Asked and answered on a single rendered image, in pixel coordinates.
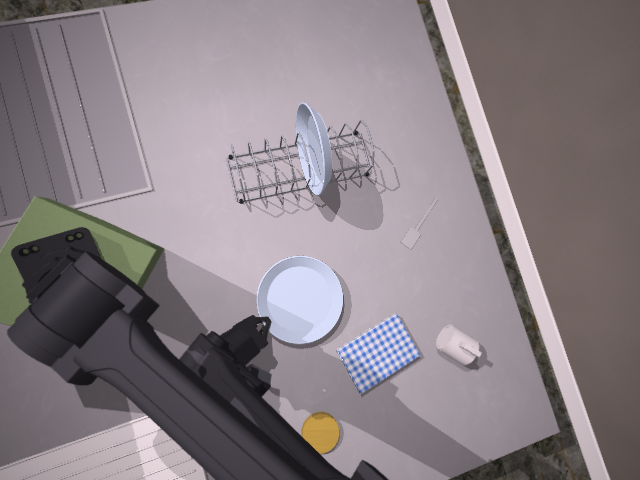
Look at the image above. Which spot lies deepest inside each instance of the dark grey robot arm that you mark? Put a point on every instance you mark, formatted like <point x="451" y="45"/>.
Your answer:
<point x="219" y="420"/>

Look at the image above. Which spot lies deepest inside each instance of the blue and white checkered towel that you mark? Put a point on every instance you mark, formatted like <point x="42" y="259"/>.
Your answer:
<point x="377" y="352"/>

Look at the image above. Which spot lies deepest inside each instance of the silver wire dish rack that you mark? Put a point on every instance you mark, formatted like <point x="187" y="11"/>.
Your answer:
<point x="265" y="141"/>

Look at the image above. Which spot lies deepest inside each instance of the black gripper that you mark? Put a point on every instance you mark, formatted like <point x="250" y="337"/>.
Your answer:
<point x="245" y="329"/>

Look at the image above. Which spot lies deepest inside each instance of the white mug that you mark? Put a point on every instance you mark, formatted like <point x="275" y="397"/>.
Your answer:
<point x="451" y="342"/>

